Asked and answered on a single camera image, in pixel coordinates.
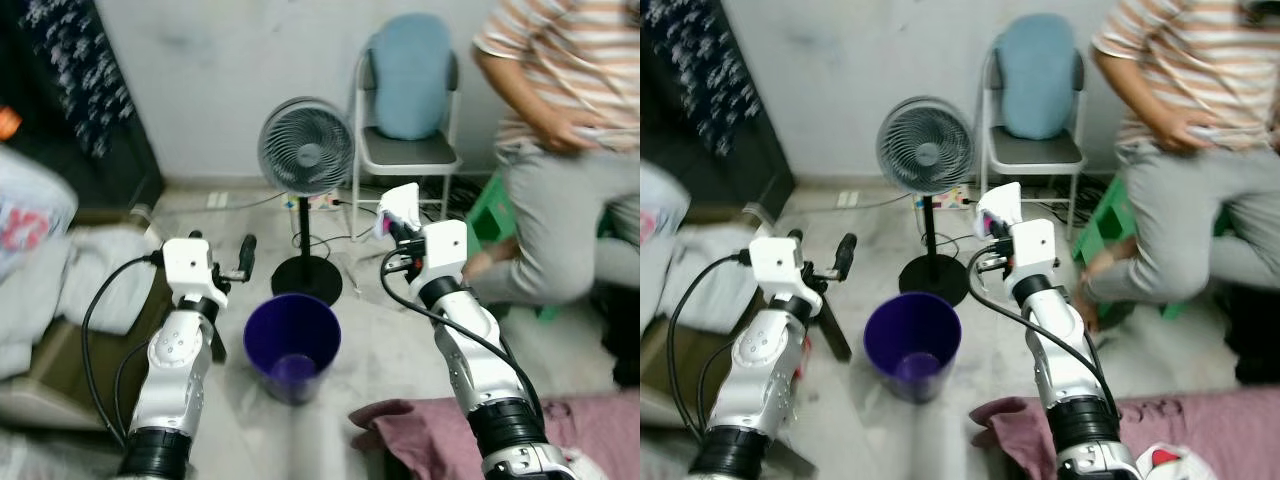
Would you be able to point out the white wrapper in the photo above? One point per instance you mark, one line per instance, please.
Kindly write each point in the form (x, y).
(400, 205)
(1000, 205)

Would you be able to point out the pink cartoon mouse quilt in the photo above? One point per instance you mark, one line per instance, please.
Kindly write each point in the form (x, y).
(580, 435)
(1200, 430)

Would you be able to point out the white power strip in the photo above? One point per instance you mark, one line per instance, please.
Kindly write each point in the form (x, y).
(320, 202)
(950, 197)

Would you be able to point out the white folding chair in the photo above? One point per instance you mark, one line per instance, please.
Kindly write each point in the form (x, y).
(405, 152)
(1035, 152)

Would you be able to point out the green plastic stool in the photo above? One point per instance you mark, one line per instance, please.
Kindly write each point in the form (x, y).
(490, 215)
(1105, 225)

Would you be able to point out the purple waste bin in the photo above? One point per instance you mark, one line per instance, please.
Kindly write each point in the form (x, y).
(292, 335)
(912, 335)

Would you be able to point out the white bedding bundle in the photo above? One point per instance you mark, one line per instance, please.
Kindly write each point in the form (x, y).
(110, 280)
(710, 285)

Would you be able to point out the white bag with red print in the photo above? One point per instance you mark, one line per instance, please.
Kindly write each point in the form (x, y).
(658, 210)
(30, 215)

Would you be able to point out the person in striped shirt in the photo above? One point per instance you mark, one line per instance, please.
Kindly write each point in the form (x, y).
(560, 220)
(1180, 220)

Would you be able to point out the blue cushion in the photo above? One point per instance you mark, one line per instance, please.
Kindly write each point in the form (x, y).
(1037, 75)
(410, 75)

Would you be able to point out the dark floral curtain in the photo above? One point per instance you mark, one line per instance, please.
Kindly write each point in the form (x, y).
(710, 100)
(70, 100)

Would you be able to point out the brown cardboard box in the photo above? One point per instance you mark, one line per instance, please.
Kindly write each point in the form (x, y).
(665, 375)
(60, 380)

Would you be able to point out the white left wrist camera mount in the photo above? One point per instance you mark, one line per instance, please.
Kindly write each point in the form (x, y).
(778, 265)
(190, 265)

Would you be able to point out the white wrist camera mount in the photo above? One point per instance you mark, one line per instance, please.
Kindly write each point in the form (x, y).
(778, 265)
(447, 250)
(1036, 250)
(190, 265)

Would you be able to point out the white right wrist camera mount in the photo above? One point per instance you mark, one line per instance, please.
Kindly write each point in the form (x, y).
(1036, 250)
(447, 250)

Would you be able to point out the grey pedestal fan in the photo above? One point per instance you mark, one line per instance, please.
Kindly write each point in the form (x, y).
(925, 150)
(306, 150)

